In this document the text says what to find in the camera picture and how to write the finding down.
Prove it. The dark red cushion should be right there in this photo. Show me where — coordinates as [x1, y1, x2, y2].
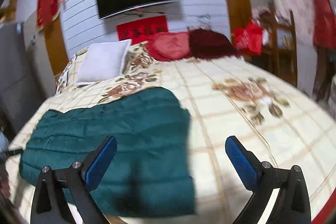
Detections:
[189, 29, 242, 59]

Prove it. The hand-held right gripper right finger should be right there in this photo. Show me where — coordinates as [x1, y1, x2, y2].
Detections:
[225, 135, 311, 224]

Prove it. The red heart cushion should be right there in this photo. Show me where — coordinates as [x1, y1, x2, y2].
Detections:
[144, 32, 193, 62]

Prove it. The red shopping bag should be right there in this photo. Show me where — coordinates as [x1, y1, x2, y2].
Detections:
[233, 19, 268, 54]

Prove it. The white pillow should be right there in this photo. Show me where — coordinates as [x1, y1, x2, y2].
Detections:
[76, 39, 132, 84]

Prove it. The green down jacket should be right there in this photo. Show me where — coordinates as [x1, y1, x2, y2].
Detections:
[19, 87, 196, 216]

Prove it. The grey wardrobe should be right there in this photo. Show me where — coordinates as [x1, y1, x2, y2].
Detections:
[0, 22, 55, 130]

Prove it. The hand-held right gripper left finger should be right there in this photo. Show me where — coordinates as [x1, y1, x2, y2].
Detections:
[30, 135, 118, 224]

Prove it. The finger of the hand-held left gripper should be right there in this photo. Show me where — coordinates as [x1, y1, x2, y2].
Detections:
[7, 148, 25, 157]

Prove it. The floral bed sheet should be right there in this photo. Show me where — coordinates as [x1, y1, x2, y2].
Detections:
[5, 42, 336, 224]

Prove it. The red cloth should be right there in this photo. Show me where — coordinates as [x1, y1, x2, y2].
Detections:
[312, 0, 336, 50]

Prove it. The black wall cable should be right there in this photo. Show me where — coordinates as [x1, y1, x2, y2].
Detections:
[126, 10, 163, 17]

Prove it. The wooden chair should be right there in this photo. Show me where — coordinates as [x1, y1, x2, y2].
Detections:
[262, 10, 298, 88]

